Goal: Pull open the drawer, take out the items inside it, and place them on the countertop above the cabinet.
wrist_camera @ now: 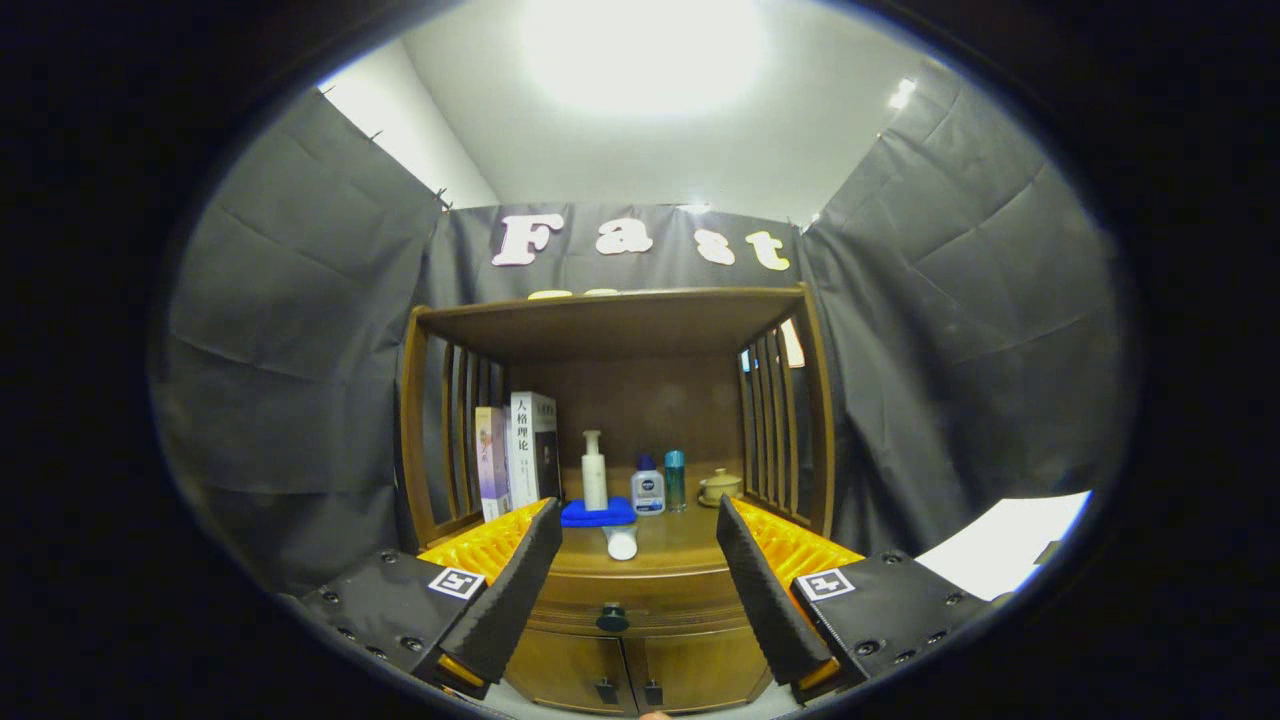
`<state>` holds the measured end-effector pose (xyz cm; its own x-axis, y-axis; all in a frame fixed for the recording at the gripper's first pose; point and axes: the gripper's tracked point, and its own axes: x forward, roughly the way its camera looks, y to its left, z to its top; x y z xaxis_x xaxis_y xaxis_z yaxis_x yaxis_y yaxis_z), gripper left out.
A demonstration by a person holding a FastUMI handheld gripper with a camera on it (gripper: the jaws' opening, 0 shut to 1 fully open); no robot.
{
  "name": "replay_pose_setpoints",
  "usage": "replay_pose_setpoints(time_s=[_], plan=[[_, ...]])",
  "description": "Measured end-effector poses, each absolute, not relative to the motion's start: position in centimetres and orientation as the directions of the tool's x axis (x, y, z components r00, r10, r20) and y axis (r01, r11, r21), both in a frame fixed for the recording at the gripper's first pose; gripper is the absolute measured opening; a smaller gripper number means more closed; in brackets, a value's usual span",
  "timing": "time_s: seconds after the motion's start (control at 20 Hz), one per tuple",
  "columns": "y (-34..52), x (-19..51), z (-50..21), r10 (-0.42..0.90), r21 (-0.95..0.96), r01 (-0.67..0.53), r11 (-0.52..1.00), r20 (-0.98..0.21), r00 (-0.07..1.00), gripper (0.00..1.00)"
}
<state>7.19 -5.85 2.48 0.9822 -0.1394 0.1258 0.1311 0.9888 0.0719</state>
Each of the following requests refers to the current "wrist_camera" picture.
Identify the tall white pump bottle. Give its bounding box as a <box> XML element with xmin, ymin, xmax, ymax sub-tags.
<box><xmin>581</xmin><ymin>430</ymin><xmax>609</xmax><ymax>512</ymax></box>

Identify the purple book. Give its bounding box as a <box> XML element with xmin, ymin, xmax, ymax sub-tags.
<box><xmin>474</xmin><ymin>406</ymin><xmax>513</xmax><ymax>523</ymax></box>

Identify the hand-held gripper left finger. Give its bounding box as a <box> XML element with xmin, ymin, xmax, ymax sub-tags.
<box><xmin>296</xmin><ymin>497</ymin><xmax>564</xmax><ymax>701</ymax></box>

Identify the wooden drawer with black knob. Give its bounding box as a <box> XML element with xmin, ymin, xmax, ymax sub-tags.
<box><xmin>525</xmin><ymin>570</ymin><xmax>751</xmax><ymax>633</ymax></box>

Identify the white bottle with blue pump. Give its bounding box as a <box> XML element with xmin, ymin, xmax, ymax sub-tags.
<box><xmin>630</xmin><ymin>456</ymin><xmax>667</xmax><ymax>516</ymax></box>

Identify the brown wooden cabinet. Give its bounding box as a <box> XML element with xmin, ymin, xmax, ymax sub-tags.
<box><xmin>398</xmin><ymin>285</ymin><xmax>839</xmax><ymax>716</ymax></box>

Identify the thick white book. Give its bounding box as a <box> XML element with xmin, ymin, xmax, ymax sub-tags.
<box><xmin>509</xmin><ymin>391</ymin><xmax>562</xmax><ymax>509</ymax></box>

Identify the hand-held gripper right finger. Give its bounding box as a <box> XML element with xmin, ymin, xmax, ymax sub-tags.
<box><xmin>715</xmin><ymin>495</ymin><xmax>1001</xmax><ymax>706</ymax></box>

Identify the wooden countertop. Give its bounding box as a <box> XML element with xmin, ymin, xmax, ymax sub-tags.
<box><xmin>432</xmin><ymin>465</ymin><xmax>821</xmax><ymax>576</ymax></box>

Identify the white flat panel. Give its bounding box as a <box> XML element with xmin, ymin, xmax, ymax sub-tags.
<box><xmin>915</xmin><ymin>490</ymin><xmax>1093</xmax><ymax>601</ymax></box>

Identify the blue folded cloth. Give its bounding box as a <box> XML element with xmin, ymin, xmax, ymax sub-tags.
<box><xmin>560</xmin><ymin>497</ymin><xmax>638</xmax><ymax>529</ymax></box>

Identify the wooden cabinet door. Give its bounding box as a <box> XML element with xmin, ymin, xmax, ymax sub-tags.
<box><xmin>622</xmin><ymin>625</ymin><xmax>773</xmax><ymax>713</ymax></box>
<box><xmin>505</xmin><ymin>628</ymin><xmax>631</xmax><ymax>713</ymax></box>

